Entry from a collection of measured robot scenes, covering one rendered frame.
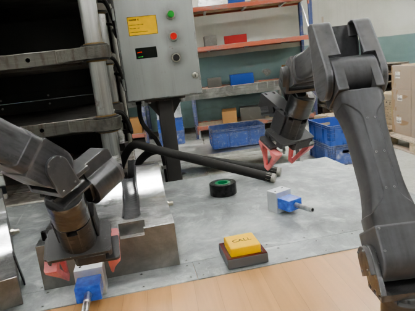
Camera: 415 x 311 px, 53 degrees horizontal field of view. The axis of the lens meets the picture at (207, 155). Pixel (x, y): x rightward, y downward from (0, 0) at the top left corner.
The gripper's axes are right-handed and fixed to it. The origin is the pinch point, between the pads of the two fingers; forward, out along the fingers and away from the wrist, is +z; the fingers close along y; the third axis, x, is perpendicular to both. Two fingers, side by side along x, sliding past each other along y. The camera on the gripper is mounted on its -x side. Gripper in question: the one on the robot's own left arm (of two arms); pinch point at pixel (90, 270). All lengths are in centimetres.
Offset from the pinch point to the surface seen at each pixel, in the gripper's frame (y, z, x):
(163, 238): -13.9, 1.2, -5.0
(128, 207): -7.2, 8.3, -21.1
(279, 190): -44, 11, -21
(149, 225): -11.5, -1.0, -7.1
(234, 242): -27.2, 2.0, -1.6
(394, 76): -308, 184, -312
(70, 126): 12, 28, -83
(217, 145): -95, 230, -291
